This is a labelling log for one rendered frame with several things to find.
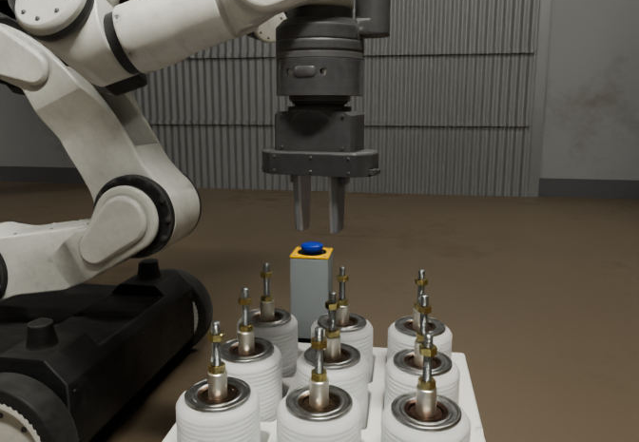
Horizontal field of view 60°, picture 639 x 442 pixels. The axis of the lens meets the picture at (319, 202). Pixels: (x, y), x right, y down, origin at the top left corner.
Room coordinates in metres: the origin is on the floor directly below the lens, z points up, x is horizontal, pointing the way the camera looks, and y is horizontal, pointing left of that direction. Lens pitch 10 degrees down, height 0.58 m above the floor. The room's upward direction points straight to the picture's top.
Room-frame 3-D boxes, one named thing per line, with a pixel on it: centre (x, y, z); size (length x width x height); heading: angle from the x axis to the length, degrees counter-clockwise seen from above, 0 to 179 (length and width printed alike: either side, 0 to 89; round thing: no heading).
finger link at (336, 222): (0.56, -0.02, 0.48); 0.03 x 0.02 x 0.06; 161
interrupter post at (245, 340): (0.71, 0.10, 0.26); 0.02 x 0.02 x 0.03
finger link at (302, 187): (0.58, 0.02, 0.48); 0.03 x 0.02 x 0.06; 161
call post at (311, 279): (0.99, 0.01, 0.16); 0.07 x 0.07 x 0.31; 81
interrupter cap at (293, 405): (0.57, 0.00, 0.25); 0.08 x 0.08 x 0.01
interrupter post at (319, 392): (0.57, 0.00, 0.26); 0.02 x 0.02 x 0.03
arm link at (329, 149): (0.57, 0.00, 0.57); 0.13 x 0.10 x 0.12; 71
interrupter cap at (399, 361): (0.67, -0.13, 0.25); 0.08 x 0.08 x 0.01
